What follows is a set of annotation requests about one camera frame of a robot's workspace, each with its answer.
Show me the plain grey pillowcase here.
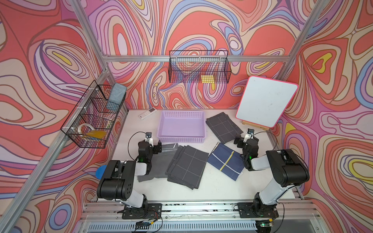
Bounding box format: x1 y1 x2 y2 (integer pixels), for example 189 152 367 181
138 143 179 182

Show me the navy yellow-striped pillowcase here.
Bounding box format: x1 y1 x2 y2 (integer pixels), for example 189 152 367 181
207 143 245 181

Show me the dark grey checked pillowcase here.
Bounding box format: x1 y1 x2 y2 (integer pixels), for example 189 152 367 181
165 146 209 190

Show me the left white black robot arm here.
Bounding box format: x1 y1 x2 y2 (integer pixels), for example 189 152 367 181
96 140 162 209

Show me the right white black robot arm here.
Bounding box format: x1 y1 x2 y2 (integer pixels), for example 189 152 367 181
234 136 310 216

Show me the dark grey pillowcase at back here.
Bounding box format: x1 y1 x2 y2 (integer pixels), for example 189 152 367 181
206 112 243 144

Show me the purple plastic basket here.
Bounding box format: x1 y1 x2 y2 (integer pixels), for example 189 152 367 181
157 110 206 143

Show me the yellow card in basket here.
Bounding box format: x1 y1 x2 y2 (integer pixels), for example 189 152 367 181
82 130 107 141

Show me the wooden whiteboard stand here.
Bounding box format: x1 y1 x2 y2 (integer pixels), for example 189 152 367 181
241 120 270 131

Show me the white remote control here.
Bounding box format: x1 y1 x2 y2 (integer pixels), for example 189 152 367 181
139 107 157 120

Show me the pink-framed whiteboard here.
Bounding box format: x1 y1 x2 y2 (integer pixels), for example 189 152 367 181
236 76 299 128

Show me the blue-lidded clear jar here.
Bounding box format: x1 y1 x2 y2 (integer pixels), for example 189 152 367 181
95 165 107 180

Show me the grey sponge block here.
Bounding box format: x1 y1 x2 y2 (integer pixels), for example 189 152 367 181
106 83 127 111

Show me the yellow sticky note pad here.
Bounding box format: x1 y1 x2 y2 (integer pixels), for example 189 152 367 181
201 75 215 83

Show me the white tape roll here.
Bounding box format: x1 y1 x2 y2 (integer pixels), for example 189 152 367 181
77 123 95 135

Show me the green circuit board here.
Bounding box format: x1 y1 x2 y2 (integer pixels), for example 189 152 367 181
135 221 153 229

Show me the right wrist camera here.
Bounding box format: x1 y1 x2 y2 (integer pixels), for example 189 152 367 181
245 128 254 140

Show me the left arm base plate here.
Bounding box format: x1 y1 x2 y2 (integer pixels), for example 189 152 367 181
121 203 162 220

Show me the black wire basket left wall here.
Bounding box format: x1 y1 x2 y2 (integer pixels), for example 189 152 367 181
61 81 126 149

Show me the black wire basket wall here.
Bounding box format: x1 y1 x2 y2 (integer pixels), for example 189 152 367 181
61 81 126 149
169 49 232 84

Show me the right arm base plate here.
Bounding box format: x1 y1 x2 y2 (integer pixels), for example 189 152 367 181
237 203 279 219

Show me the aluminium front rail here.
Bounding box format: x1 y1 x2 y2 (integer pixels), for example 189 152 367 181
74 200 328 233

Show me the black wire basket back wall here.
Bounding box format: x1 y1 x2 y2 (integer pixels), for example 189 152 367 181
169 49 232 84

